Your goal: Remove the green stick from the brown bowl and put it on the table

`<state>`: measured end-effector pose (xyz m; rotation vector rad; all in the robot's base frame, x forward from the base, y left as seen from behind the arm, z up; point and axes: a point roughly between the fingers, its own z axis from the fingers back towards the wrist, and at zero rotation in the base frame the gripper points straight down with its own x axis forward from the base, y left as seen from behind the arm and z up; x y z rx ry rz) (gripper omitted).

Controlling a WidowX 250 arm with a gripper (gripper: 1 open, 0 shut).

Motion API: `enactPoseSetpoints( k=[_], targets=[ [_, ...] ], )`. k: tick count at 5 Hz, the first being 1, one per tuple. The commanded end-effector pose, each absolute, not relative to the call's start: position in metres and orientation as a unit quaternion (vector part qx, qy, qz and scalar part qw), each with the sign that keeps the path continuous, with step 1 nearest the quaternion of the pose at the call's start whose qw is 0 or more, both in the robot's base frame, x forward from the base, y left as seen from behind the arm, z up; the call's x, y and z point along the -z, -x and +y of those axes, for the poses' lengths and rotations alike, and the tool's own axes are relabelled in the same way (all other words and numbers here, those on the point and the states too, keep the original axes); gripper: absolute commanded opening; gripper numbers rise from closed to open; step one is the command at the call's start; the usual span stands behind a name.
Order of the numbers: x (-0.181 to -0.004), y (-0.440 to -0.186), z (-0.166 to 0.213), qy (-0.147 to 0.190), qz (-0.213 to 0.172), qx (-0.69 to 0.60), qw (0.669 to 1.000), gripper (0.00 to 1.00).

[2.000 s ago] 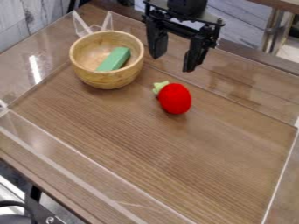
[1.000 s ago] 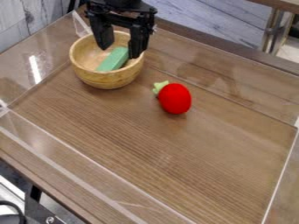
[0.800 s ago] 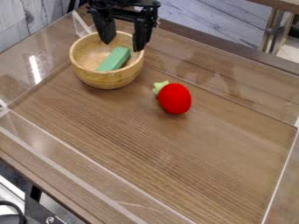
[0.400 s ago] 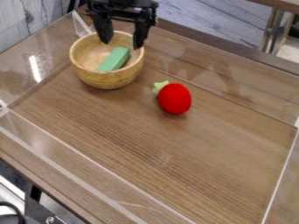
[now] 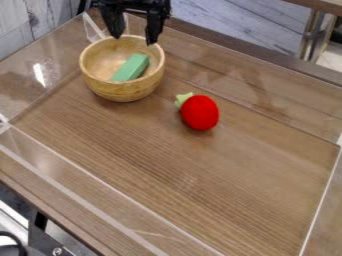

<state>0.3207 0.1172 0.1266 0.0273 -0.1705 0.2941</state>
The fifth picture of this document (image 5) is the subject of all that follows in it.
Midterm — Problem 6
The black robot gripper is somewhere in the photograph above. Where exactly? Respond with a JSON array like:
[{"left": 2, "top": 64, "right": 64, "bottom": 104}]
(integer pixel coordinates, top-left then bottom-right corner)
[{"left": 97, "top": 0, "right": 171, "bottom": 45}]

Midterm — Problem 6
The green rectangular stick block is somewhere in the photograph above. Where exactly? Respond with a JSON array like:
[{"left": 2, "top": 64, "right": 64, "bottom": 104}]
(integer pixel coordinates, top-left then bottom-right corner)
[{"left": 109, "top": 53, "right": 149, "bottom": 82}]

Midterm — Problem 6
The light wooden bowl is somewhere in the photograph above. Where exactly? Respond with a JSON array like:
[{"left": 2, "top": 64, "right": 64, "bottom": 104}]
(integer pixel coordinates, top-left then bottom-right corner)
[{"left": 79, "top": 35, "right": 165, "bottom": 102}]

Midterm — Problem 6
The red plush strawberry toy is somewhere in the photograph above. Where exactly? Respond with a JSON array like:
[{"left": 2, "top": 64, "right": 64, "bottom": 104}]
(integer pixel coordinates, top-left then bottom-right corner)
[{"left": 175, "top": 92, "right": 219, "bottom": 131}]

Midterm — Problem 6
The metal table leg background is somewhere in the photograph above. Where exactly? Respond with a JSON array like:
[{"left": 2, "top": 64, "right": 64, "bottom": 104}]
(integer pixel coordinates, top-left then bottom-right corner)
[{"left": 299, "top": 10, "right": 338, "bottom": 63}]

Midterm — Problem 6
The clear acrylic tray wall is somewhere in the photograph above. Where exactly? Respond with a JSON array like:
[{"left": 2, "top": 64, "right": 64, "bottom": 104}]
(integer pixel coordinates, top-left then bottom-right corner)
[{"left": 0, "top": 16, "right": 342, "bottom": 256}]

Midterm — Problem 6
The black cable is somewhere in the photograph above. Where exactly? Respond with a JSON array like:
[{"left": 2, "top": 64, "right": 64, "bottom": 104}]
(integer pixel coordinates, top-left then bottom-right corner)
[{"left": 0, "top": 230, "right": 30, "bottom": 256}]

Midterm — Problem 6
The black table frame leg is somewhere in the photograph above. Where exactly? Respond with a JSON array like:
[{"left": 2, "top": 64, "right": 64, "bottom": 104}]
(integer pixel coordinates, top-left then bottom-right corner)
[{"left": 28, "top": 211, "right": 76, "bottom": 256}]

